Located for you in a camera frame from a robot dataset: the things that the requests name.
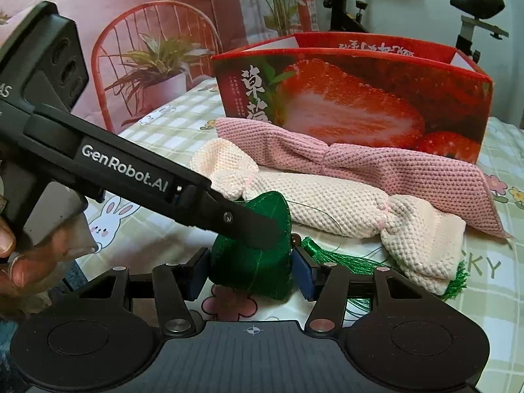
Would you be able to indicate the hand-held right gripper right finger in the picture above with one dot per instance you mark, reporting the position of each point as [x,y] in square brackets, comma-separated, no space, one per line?
[303,272]

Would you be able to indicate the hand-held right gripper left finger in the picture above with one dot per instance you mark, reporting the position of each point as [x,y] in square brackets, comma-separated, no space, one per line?
[199,272]

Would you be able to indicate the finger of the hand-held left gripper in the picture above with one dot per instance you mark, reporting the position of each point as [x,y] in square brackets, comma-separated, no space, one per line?
[245,223]

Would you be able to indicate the green fabric pouch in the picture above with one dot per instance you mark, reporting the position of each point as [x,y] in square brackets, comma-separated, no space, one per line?
[245,270]

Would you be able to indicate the red strawberry print box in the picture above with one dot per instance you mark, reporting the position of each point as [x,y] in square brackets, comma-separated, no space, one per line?
[368,102]

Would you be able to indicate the person's left hand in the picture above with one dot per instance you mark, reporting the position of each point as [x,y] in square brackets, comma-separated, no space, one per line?
[28,270]

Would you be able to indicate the green tassel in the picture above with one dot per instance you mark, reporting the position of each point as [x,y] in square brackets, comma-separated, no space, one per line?
[339,260]

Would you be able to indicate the cream knitted cloth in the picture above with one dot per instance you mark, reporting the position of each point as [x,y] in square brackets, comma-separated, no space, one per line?
[327,200]

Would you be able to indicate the pink knitted cloth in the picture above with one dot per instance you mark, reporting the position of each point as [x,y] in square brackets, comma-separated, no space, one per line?
[409,168]

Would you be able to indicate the checked rabbit print bed sheet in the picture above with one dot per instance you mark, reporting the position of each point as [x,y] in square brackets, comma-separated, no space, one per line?
[470,294]

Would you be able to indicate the black exercise bike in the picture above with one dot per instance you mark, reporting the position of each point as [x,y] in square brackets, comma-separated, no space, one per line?
[348,16]

